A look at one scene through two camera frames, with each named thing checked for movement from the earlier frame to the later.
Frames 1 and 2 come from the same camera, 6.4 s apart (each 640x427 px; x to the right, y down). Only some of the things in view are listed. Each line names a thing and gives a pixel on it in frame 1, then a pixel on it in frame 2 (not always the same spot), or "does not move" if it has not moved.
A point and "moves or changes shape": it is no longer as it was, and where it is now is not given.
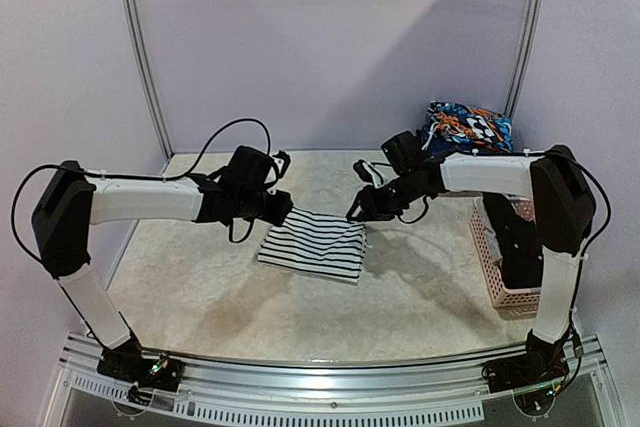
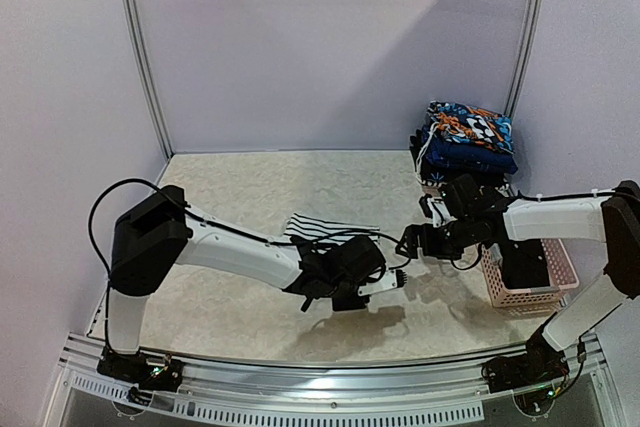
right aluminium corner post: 531,27 does not move
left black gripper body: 250,207 -> 342,292
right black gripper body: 376,199 -> 417,240
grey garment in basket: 492,240 does not move
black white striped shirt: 325,244 moves or changes shape
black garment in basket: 520,243 does not move
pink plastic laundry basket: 509,304 does not move
